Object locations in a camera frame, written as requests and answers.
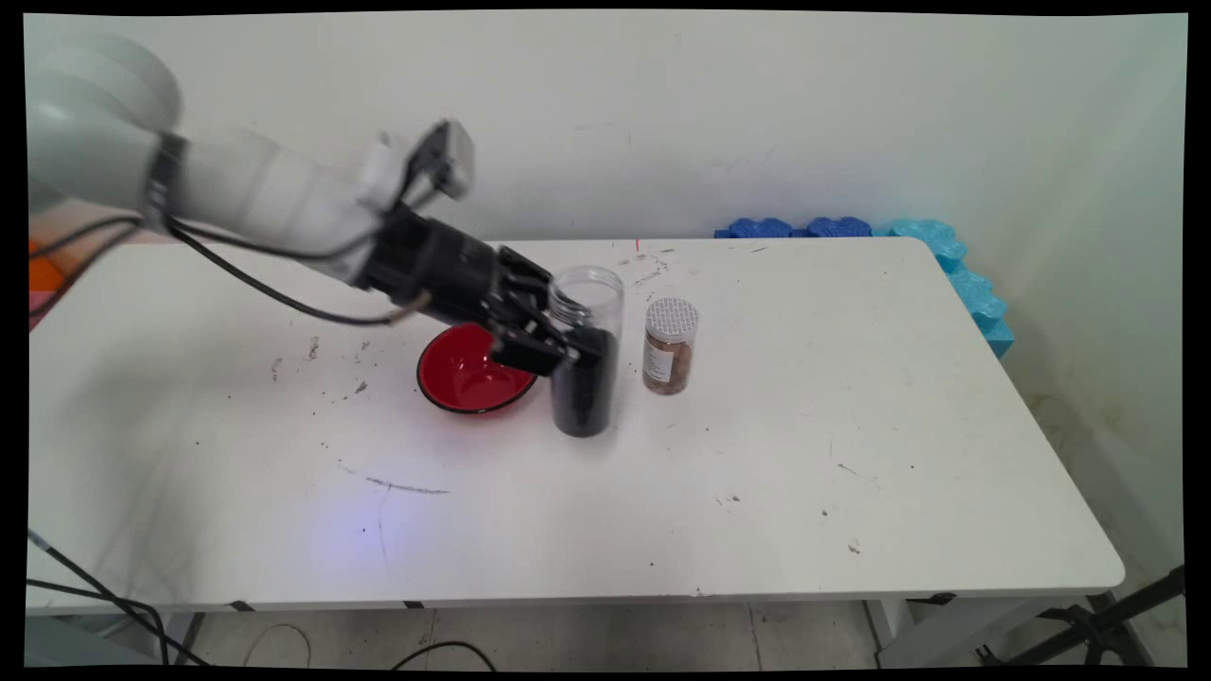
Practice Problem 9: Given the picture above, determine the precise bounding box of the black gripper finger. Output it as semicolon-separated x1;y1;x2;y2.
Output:
499;246;554;308
490;303;606;376

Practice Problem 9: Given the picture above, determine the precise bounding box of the red bowl with black rim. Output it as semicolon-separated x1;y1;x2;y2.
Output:
416;323;540;416

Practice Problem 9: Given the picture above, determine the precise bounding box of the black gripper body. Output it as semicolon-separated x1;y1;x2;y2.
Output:
364;206;507;327

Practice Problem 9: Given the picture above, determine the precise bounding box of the clear jar with black seeds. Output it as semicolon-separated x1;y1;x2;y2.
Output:
547;265;625;439

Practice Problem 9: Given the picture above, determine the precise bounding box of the black tripod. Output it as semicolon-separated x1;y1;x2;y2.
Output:
979;565;1186;668

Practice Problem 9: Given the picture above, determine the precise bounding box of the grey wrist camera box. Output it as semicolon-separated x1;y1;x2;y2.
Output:
405;118;476;204

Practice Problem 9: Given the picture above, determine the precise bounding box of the orange object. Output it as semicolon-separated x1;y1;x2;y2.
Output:
28;241;72;294

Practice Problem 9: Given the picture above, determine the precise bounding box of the white table leg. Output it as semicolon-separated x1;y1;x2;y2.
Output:
142;613;204;668
866;598;1079;669

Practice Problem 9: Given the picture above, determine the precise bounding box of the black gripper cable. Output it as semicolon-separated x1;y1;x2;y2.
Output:
28;222;434;327

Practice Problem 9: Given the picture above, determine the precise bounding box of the light blue foam piece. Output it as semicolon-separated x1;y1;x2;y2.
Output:
875;218;1016;358

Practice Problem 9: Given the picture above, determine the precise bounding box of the thin white floor cable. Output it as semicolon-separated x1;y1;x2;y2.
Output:
244;622;313;668

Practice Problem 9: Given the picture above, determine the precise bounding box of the black velcro strap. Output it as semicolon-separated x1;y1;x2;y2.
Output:
144;134;188;233

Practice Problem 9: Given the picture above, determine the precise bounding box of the white-lidded brown spice jar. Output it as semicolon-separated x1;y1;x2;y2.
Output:
642;297;700;395

